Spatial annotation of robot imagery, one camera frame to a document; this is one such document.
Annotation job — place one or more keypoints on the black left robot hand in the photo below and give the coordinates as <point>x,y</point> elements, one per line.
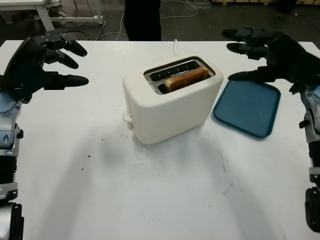
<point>25,65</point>

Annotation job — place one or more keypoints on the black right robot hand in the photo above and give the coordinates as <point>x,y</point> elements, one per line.
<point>287,62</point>

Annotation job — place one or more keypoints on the browned toast slice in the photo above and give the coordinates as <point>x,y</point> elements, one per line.
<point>185,80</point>

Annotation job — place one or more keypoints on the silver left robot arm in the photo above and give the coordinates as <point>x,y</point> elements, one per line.
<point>7,120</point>

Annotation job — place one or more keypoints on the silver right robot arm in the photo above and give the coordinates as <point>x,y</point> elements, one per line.
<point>312,120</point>

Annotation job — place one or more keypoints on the person in black trousers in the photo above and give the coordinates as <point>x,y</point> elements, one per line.
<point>142,20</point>

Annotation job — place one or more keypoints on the cream white two-slot toaster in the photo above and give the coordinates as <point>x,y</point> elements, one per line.
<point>170,112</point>

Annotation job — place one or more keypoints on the blue plastic tray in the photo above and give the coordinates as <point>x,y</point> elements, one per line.
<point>245,110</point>

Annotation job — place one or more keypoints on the white desk frame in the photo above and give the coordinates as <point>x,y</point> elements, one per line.
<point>45,17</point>

